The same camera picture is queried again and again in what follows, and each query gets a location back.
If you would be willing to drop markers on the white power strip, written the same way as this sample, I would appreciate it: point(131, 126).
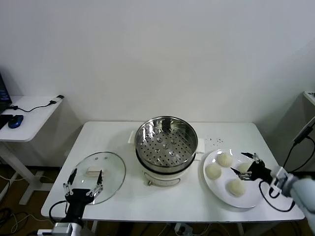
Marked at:
point(183, 228)

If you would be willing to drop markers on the large white plate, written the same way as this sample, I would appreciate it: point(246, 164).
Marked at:
point(221, 191)

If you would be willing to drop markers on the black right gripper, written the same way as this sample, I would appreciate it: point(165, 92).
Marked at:
point(258, 172)

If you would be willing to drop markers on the white steamed baozi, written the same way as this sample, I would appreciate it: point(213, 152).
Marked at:
point(243, 167)
point(224, 159)
point(235, 187)
point(213, 171)

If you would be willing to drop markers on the stainless steel steamer basket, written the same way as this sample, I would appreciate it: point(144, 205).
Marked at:
point(167, 147)

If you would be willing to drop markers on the blue computer mouse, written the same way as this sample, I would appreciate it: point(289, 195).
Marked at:
point(15, 121)

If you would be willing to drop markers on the black laptop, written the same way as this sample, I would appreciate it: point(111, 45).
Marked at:
point(5, 98)

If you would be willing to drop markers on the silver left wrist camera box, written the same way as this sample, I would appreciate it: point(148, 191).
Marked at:
point(61, 228)

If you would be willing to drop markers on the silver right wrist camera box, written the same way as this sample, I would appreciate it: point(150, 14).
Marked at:
point(279, 180)

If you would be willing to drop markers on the white desk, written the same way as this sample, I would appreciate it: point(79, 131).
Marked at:
point(309, 94)

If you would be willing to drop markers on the oval glass pot lid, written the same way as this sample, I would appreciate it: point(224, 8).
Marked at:
point(110, 172)

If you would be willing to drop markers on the cream electric cooker base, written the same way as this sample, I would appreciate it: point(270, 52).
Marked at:
point(162, 178)

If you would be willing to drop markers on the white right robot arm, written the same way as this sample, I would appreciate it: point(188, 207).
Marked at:
point(304, 194)

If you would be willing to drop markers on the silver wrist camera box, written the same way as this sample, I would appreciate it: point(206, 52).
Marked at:
point(279, 180)
point(61, 228)

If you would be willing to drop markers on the white table leg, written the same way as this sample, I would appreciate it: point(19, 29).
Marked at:
point(94, 228)
point(241, 229)

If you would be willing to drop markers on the white side table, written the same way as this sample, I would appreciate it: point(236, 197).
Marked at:
point(37, 115)

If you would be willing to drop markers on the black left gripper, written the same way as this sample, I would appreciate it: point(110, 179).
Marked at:
point(76, 201)

